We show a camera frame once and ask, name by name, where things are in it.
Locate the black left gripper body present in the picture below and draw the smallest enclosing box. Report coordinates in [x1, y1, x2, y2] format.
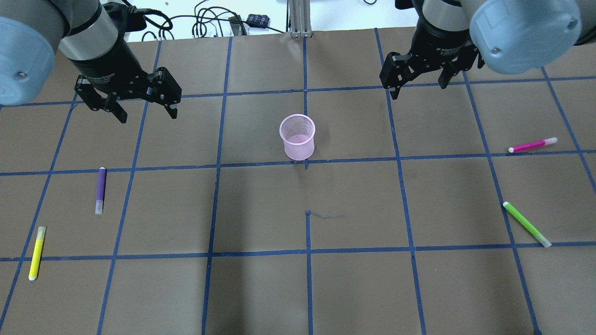
[72, 34, 149, 100]

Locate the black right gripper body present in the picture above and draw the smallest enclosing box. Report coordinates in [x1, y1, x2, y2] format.
[406, 18, 473, 78]

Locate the pink pen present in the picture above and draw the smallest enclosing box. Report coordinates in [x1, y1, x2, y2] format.
[508, 137, 558, 154]

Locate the purple pen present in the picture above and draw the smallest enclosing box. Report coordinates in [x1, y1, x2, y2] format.
[95, 166, 107, 215]

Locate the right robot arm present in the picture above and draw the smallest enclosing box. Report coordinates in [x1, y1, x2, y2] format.
[379, 0, 596, 100]

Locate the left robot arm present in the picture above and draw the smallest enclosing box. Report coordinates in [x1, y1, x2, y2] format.
[0, 0, 182, 123]

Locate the pink mesh cup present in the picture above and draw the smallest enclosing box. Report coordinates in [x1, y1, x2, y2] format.
[279, 114, 316, 161]

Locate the black power adapter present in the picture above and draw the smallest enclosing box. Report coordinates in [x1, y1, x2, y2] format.
[245, 13, 271, 28]

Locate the yellow pen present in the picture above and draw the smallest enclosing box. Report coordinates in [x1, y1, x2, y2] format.
[28, 226, 47, 281]

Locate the green pen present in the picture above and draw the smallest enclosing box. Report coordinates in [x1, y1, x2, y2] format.
[502, 201, 553, 248]

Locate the black cable bundle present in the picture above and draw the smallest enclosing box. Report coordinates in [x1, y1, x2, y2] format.
[140, 0, 284, 43]

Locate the aluminium frame post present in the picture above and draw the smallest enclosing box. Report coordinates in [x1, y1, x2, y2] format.
[286, 0, 312, 38]

